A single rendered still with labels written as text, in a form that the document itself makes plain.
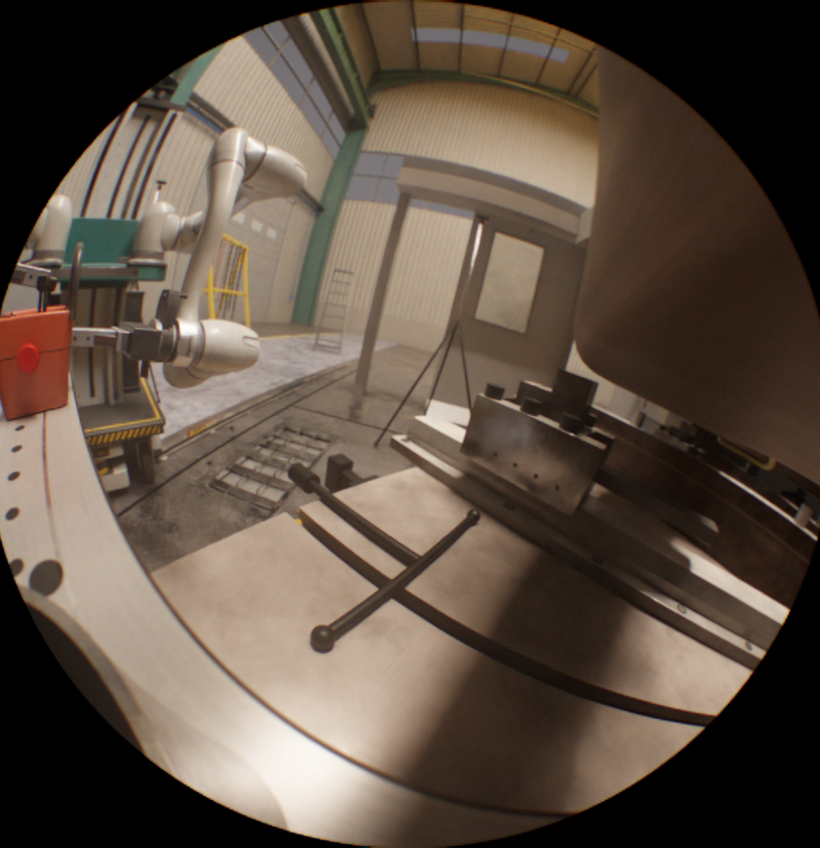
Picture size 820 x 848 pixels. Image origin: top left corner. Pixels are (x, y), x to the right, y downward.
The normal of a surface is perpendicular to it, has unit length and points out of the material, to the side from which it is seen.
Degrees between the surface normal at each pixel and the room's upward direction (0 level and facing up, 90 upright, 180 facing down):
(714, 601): 72
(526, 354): 90
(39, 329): 97
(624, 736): 0
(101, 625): 0
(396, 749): 0
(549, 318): 90
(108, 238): 90
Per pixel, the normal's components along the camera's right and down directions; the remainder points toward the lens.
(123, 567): 0.23, -0.92
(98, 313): 0.80, 0.36
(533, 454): -0.71, 0.06
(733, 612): -0.60, -0.23
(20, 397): 0.85, 0.44
